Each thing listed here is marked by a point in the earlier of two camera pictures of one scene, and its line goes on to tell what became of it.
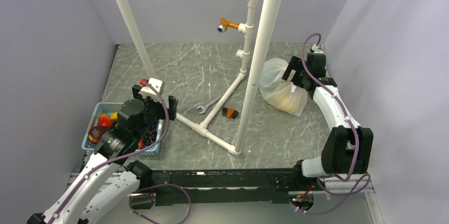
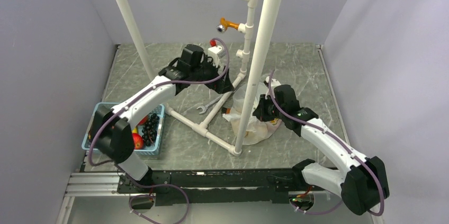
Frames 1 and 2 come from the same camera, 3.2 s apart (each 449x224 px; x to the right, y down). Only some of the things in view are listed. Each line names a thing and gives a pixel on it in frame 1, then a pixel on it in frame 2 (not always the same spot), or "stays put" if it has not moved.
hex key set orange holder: x=230 y=113 stays put
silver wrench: x=205 y=107 stays put
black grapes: x=151 y=135 stays put
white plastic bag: x=278 y=91 -> x=257 y=131
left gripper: x=162 y=114 -> x=223 y=87
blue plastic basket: x=96 y=109 stays put
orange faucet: x=225 y=24 stays put
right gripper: x=301 y=65 -> x=260 y=112
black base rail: x=201 y=186 stays put
